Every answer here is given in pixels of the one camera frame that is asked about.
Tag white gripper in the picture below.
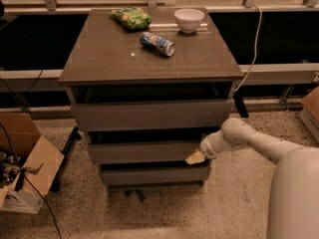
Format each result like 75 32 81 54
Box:
185 132 223 165

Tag drawer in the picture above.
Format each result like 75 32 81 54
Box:
72 100 233 131
100 166 210 185
88 140 199 164

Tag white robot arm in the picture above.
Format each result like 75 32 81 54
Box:
185 118 319 239

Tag dark brown drawer cabinet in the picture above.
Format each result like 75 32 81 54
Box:
59 8 243 188

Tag cardboard box on right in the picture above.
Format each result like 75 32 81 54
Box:
299 87 319 142

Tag cardboard box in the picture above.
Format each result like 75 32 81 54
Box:
299 87 319 142
0 113 64 214

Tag blue soda can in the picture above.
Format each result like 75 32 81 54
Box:
140 32 175 57

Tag black stand leg left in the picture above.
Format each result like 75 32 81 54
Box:
50 126 81 192

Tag white bowl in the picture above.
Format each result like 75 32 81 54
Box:
174 8 204 33

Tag green snack bag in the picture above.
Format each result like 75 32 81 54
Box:
111 7 152 30

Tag cardboard box on left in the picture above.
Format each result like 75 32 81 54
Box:
0 113 64 214

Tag metal parts in box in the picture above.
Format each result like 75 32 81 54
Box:
0 151 21 188

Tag black bracket behind cabinet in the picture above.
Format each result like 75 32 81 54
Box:
233 91 249 119

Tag white cable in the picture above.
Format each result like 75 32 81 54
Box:
233 4 263 94

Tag black cable on floor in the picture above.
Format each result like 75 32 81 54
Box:
0 119 65 239

